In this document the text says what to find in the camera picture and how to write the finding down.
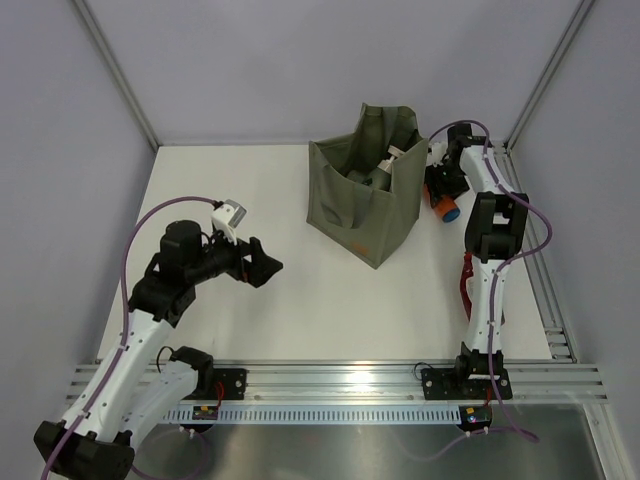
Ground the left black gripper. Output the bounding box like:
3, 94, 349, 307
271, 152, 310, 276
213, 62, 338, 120
187, 226, 282, 287

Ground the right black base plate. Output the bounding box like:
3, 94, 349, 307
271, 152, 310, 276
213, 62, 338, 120
420, 366, 513, 401

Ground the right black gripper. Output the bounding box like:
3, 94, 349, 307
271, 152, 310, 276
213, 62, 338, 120
420, 160, 469, 208

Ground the aluminium frame post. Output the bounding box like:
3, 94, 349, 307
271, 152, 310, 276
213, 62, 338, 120
503, 0, 598, 151
68, 0, 161, 153

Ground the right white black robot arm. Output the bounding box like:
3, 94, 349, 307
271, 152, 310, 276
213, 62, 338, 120
421, 120, 529, 400

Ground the aluminium mounting rail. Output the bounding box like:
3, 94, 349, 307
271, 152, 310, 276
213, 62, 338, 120
64, 360, 610, 406

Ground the green bottle beige cap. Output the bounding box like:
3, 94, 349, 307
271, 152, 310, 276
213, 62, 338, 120
363, 145, 405, 191

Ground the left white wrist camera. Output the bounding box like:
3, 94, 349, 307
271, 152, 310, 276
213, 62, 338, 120
211, 199, 247, 245

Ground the right aluminium frame post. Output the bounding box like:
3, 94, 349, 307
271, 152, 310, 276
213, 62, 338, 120
503, 0, 598, 151

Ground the purple cable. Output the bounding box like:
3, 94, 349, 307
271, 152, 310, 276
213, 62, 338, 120
399, 119, 555, 461
39, 196, 221, 480

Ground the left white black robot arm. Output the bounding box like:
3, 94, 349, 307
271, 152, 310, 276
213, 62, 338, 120
34, 220, 284, 479

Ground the white slotted cable duct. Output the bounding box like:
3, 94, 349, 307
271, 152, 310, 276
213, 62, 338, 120
160, 405, 461, 425

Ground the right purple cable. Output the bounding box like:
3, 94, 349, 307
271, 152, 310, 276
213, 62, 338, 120
399, 119, 555, 461

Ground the orange bottle blue base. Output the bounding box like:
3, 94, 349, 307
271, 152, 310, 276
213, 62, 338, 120
423, 184, 460, 223

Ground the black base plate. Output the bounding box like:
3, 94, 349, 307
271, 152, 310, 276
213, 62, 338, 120
188, 368, 247, 401
420, 366, 513, 401

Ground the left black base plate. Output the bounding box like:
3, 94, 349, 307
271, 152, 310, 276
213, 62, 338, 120
188, 368, 247, 401

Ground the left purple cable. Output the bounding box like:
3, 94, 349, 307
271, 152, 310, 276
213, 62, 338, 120
39, 196, 221, 480

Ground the green pump bottle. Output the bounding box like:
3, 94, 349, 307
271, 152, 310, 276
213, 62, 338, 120
347, 170, 371, 185

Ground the red bottle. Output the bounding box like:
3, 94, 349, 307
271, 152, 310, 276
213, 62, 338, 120
459, 252, 474, 320

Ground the green canvas bag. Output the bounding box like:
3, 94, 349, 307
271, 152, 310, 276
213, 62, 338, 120
307, 104, 429, 269

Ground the left aluminium frame post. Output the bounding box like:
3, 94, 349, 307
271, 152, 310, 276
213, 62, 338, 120
68, 0, 161, 153

